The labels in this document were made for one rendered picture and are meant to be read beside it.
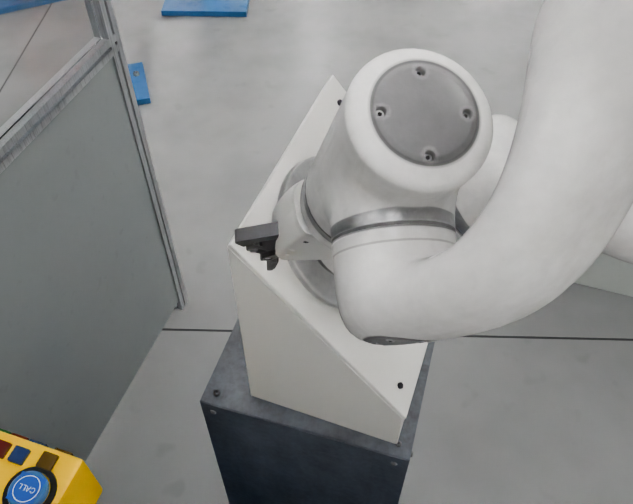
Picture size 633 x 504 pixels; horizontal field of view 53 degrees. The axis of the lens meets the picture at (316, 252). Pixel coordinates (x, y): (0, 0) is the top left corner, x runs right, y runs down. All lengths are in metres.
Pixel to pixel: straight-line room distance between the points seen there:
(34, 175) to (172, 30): 2.27
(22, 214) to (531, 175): 1.18
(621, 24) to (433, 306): 0.15
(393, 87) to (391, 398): 0.52
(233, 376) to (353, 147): 0.65
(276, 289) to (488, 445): 1.36
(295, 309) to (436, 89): 0.40
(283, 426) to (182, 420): 1.09
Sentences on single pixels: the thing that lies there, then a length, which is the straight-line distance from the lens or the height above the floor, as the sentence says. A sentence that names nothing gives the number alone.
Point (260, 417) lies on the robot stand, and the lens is 0.91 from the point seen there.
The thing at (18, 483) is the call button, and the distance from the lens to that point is 0.77.
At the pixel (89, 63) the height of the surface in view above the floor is 0.99.
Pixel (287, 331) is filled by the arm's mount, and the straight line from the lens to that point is 0.75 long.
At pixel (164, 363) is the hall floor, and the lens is 2.09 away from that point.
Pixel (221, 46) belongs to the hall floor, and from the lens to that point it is 3.38.
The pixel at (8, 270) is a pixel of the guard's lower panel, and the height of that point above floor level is 0.77.
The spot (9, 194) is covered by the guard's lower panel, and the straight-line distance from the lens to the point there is 1.34.
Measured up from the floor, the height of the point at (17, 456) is 1.08.
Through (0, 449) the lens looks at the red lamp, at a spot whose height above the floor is 1.08.
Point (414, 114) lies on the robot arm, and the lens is 0.35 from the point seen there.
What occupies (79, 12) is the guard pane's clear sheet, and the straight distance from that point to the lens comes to 1.46.
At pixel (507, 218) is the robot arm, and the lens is 0.29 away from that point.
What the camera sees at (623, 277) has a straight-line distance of 2.35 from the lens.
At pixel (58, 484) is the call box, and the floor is 1.07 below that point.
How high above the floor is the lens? 1.74
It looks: 49 degrees down
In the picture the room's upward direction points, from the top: straight up
